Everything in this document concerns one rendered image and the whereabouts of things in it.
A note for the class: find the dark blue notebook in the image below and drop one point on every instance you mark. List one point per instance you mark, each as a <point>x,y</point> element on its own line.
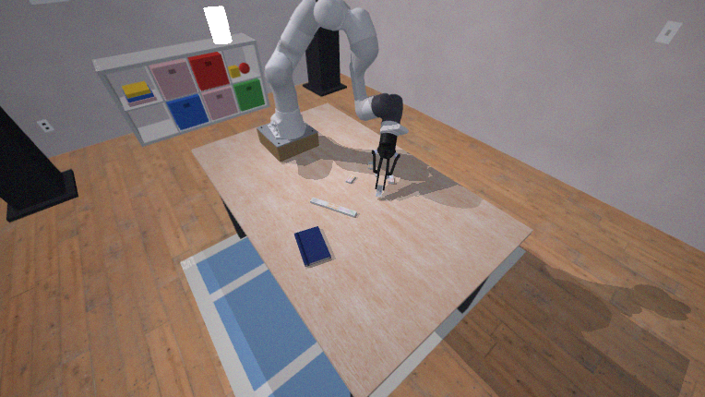
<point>312,246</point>

